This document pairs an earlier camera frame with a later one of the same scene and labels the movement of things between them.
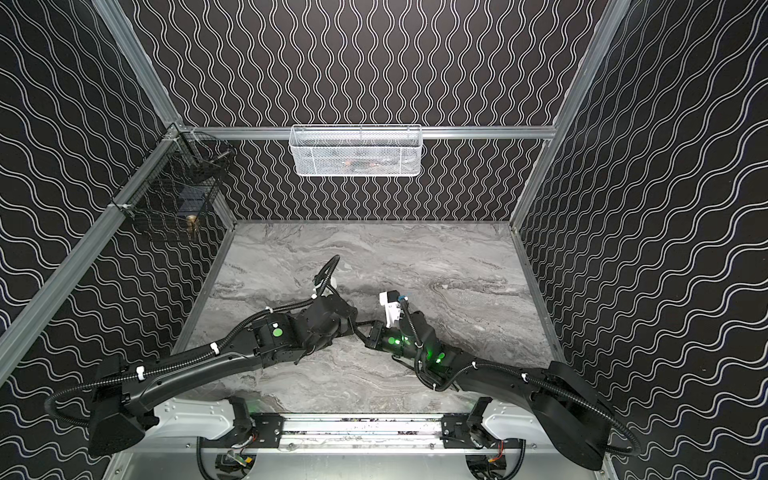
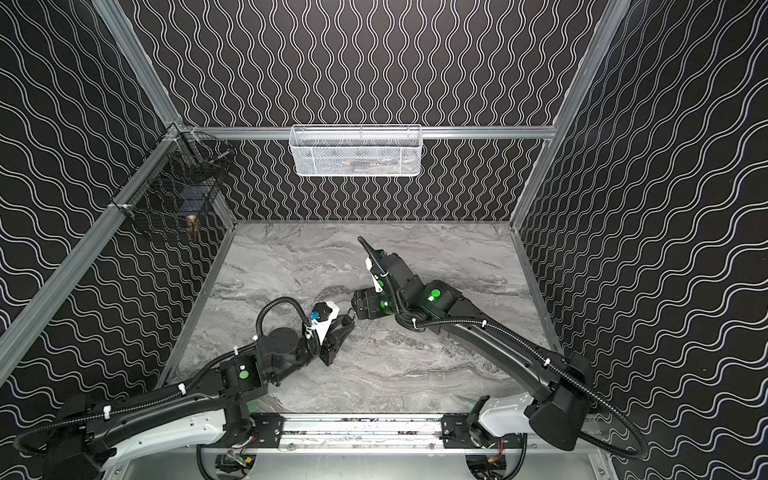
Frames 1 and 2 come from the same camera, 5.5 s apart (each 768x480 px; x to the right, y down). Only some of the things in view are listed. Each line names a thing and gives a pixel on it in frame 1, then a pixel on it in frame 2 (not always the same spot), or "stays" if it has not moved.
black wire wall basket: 177,179 stays
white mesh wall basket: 362,150 stays
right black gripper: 377,335 to 384,274
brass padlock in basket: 191,227 stays
